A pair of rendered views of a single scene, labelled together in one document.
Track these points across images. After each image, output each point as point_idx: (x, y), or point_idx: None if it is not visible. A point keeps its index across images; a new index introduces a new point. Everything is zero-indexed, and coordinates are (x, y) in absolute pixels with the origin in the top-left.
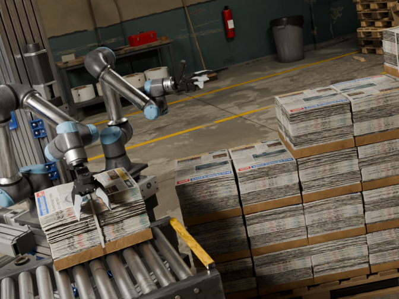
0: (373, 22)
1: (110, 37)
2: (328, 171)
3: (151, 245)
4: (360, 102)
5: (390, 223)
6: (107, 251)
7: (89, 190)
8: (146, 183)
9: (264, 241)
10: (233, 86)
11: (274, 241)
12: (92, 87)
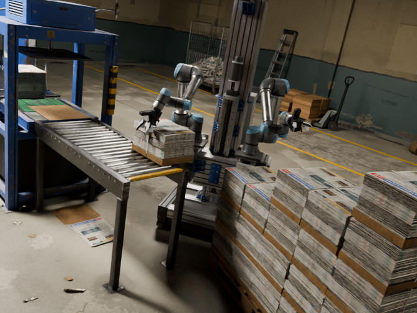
0: None
1: None
2: (281, 228)
3: (156, 167)
4: (313, 195)
5: (295, 305)
6: (146, 156)
7: (146, 120)
8: (243, 166)
9: (241, 239)
10: None
11: (244, 244)
12: None
